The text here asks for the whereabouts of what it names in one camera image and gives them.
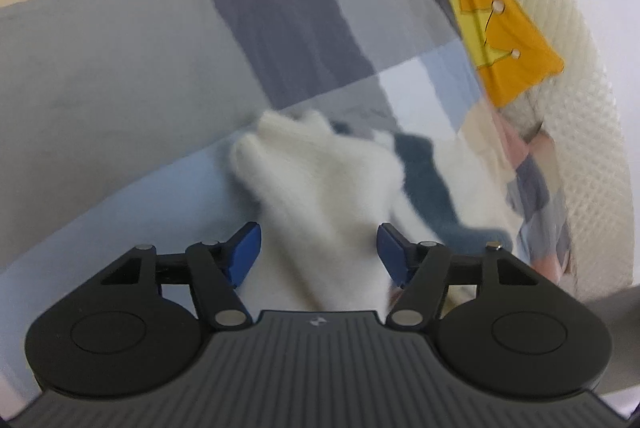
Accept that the cream and navy sweater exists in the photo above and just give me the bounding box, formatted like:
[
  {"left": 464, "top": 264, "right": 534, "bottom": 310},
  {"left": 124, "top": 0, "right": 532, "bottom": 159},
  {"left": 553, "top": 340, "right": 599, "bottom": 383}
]
[{"left": 230, "top": 110, "right": 523, "bottom": 315}]

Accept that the white fluffy pillow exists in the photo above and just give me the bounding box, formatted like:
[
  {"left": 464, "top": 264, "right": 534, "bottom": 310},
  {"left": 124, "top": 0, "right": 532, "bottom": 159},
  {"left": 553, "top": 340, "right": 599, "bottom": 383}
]
[{"left": 499, "top": 86, "right": 544, "bottom": 142}]

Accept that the cream quilted headboard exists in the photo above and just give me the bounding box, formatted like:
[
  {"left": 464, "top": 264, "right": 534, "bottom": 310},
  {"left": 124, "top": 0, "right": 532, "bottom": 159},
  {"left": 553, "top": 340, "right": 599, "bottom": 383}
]
[{"left": 517, "top": 0, "right": 634, "bottom": 301}]

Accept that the orange crown pillow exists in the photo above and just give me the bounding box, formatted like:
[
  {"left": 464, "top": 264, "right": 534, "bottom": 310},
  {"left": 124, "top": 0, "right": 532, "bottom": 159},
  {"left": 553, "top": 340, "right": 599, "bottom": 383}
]
[{"left": 449, "top": 0, "right": 564, "bottom": 107}]

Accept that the patchwork bed quilt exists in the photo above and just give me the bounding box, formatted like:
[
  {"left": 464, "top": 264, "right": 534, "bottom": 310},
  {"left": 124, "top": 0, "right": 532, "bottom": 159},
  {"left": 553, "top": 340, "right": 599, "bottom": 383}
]
[{"left": 1, "top": 0, "right": 570, "bottom": 401}]

